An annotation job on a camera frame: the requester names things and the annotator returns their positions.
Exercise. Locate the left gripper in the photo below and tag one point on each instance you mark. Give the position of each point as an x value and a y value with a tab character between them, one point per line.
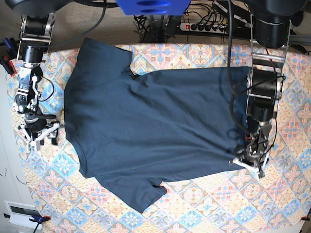
256	164

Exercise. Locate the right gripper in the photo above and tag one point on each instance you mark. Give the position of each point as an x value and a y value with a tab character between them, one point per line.
36	133

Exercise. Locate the dark blue t-shirt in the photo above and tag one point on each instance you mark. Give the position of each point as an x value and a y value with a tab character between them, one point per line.
133	132

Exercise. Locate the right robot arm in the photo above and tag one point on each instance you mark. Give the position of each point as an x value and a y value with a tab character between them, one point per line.
35	37

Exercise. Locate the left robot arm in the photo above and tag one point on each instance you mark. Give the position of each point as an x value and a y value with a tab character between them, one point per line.
270	26

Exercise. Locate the patterned tablecloth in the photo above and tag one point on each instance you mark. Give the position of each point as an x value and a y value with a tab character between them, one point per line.
230	202

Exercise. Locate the blue orange bottom clamp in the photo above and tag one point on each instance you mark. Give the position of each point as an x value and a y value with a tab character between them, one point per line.
36	219

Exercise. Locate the orange right corner clamp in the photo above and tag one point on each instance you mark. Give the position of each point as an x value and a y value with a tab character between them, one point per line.
305	218

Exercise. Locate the white power strip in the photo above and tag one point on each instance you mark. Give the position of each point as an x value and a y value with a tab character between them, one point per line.
205	28

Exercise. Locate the white wall outlet box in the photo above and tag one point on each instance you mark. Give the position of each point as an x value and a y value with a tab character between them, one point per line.
21	213

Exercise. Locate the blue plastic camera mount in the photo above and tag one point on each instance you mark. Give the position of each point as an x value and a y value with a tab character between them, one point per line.
153	7

